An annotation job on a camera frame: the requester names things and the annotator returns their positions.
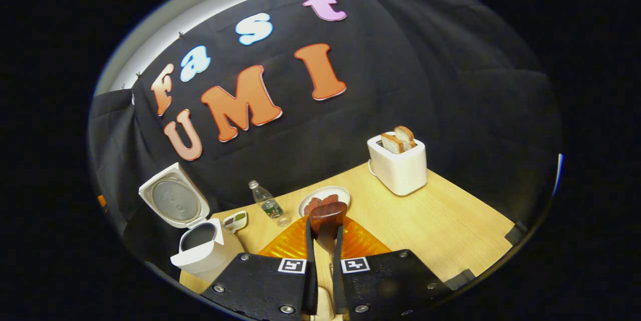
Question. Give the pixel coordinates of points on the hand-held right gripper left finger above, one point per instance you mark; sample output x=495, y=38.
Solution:
x=310, y=271

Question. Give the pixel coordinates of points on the toast slice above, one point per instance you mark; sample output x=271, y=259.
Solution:
x=392, y=143
x=405, y=135

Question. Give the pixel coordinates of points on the white rice cooker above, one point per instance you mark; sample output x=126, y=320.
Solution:
x=210, y=256

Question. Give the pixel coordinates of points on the white toaster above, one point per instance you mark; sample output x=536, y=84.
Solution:
x=400, y=173

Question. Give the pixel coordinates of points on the white round plate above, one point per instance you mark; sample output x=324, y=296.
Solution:
x=343, y=193

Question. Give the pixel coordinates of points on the clear plastic water bottle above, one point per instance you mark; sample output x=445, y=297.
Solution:
x=270, y=206

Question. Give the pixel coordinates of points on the black table edge bracket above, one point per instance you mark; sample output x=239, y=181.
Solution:
x=516, y=233
x=460, y=279

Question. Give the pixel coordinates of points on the brown wooden spoon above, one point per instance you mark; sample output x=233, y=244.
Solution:
x=328, y=216

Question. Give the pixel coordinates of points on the red meat piece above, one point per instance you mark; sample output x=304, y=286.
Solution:
x=311, y=206
x=329, y=199

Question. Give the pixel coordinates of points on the white divided condiment dish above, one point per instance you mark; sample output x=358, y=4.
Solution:
x=235, y=221

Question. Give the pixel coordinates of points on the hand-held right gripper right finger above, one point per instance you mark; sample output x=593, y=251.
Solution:
x=338, y=271

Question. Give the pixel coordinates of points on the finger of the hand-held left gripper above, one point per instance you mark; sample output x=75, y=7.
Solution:
x=102, y=203

